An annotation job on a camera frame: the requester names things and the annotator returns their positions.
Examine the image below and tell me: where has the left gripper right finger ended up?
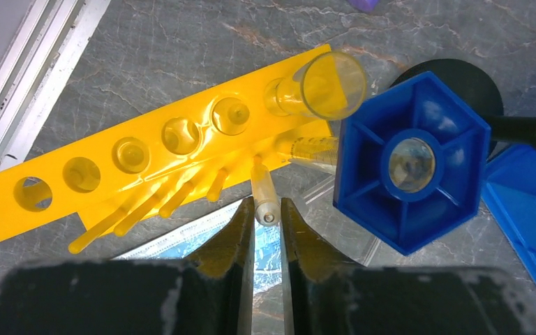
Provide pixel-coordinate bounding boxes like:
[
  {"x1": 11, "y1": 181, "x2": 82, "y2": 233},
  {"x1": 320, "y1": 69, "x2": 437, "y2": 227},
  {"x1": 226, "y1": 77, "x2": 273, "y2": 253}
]
[{"x1": 281, "y1": 198, "x2": 536, "y2": 334}]

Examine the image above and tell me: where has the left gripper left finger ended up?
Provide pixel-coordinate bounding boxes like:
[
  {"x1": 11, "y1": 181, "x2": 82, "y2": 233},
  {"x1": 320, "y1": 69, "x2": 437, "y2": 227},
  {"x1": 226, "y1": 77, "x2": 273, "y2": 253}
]
[{"x1": 0, "y1": 198, "x2": 255, "y2": 334}]

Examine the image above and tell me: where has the small clear glass tube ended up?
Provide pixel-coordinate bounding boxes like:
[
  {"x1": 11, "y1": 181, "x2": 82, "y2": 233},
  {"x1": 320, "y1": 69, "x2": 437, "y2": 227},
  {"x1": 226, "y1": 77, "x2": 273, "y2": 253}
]
[{"x1": 251, "y1": 155, "x2": 281, "y2": 227}]

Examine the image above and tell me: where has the blue funnel with stem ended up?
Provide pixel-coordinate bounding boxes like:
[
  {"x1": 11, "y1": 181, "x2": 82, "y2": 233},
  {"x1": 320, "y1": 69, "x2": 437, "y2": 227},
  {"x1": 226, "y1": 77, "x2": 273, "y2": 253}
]
[{"x1": 291, "y1": 70, "x2": 493, "y2": 257}]

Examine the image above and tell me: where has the yellow test tube rack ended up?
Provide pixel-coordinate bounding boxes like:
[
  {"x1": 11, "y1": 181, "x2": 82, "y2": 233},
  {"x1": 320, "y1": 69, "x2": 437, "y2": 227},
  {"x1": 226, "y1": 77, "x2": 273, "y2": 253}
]
[{"x1": 0, "y1": 45, "x2": 331, "y2": 254}]

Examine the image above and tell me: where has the clear glass test tube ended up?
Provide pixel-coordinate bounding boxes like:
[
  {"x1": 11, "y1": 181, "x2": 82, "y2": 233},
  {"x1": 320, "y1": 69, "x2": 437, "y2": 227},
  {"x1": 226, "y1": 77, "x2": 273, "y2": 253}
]
[{"x1": 263, "y1": 51, "x2": 367, "y2": 121}]

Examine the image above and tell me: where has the blue divided plastic tray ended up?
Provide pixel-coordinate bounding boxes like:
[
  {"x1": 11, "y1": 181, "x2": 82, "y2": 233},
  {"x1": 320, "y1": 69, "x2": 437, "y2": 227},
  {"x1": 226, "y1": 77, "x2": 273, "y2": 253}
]
[{"x1": 482, "y1": 144, "x2": 536, "y2": 284}]

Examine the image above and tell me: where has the purple foam cylinder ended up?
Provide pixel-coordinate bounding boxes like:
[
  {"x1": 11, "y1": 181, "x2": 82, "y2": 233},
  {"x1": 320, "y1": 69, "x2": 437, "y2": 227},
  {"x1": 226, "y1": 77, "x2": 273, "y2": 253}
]
[{"x1": 348, "y1": 0, "x2": 380, "y2": 13}]

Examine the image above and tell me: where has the aluminium frame rail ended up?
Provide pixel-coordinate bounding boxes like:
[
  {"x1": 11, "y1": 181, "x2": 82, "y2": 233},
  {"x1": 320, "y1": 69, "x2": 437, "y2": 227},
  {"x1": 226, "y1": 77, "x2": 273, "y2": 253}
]
[{"x1": 0, "y1": 0, "x2": 110, "y2": 171}]

